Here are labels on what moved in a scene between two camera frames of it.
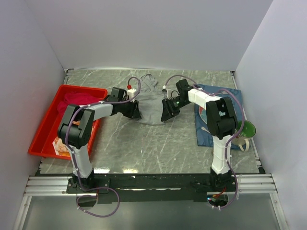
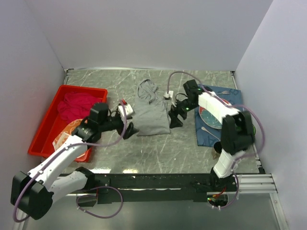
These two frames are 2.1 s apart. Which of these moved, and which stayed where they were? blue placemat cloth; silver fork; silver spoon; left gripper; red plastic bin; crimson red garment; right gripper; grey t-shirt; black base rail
Moved: grey t-shirt; right gripper; left gripper
Stayed: crimson red garment; black base rail; silver fork; blue placemat cloth; red plastic bin; silver spoon
